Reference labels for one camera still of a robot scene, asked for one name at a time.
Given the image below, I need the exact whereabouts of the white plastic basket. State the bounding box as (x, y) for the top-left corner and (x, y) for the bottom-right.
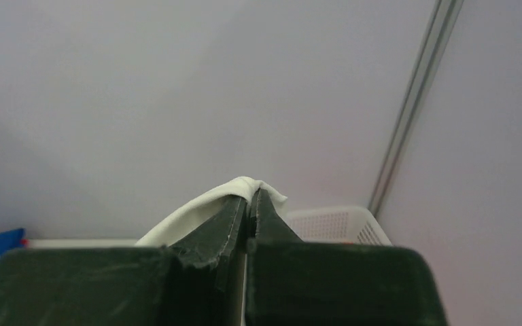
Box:
(285, 206), (392, 246)

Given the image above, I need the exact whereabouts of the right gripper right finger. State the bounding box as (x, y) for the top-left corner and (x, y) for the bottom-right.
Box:
(245, 189), (449, 325)

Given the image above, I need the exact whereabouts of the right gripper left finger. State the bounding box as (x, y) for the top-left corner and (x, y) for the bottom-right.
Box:
(0, 196), (247, 325)

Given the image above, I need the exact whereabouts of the white printed t-shirt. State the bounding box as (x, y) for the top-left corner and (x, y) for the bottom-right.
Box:
(135, 176), (288, 247)

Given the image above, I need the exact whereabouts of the right corner aluminium post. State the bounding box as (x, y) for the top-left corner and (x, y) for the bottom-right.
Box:
(368, 0), (464, 217)

